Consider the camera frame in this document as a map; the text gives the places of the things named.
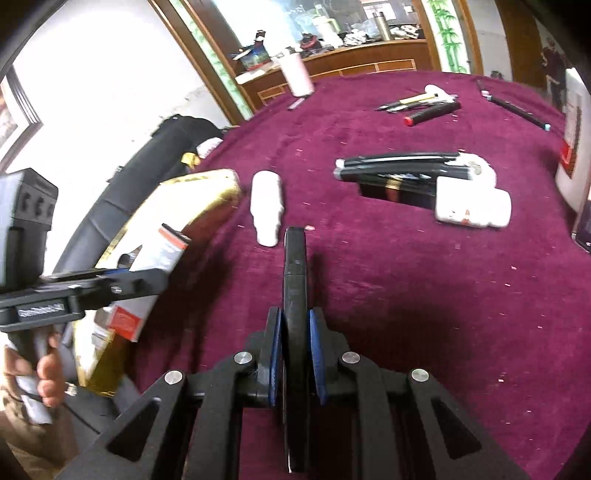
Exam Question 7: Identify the gold-edged white cardboard box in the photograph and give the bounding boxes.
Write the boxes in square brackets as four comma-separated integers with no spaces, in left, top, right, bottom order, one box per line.
[73,169,242,397]

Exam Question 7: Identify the yellow black pen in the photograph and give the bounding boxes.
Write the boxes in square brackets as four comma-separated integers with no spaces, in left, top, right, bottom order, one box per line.
[377,93,439,112]

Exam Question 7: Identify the white powder puff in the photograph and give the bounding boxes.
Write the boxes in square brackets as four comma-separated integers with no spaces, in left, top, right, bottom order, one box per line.
[453,152,497,188]

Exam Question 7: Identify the black foil snack packet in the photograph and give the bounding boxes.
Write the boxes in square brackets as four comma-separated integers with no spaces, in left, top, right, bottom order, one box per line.
[283,227,308,473]

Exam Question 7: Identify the white spray bottle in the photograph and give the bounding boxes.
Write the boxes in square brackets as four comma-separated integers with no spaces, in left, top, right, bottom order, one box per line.
[250,170,284,248]

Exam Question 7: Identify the pink thermos bottle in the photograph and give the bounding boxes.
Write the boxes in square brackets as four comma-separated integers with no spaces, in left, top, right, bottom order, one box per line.
[277,49,315,98]

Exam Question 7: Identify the white pill bottle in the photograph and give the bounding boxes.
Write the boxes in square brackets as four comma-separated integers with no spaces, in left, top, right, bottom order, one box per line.
[435,177,512,229]

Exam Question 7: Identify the framed painting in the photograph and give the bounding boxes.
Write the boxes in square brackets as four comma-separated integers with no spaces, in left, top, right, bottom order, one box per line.
[0,66,43,173]

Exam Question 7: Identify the black leather sofa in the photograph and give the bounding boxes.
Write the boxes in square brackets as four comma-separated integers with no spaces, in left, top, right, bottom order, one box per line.
[53,115,223,274]

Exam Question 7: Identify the person left hand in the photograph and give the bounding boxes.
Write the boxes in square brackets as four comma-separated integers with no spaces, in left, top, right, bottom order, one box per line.
[2,333,65,408]

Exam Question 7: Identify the smartphone with lit screen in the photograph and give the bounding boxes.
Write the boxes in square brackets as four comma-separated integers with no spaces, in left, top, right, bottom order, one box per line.
[571,185,591,254]

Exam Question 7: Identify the white jug red cap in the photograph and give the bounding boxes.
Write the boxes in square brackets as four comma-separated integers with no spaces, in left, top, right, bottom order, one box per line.
[555,68,590,212]

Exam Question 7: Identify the black marker white cap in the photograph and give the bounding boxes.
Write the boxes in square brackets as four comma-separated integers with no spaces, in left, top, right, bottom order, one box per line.
[335,152,460,169]

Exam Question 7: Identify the long black pen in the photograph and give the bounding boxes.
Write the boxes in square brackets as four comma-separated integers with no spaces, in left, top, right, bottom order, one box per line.
[476,80,551,132]

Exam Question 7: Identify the long silver red box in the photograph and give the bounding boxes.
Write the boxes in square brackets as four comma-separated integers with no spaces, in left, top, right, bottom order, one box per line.
[108,223,190,342]

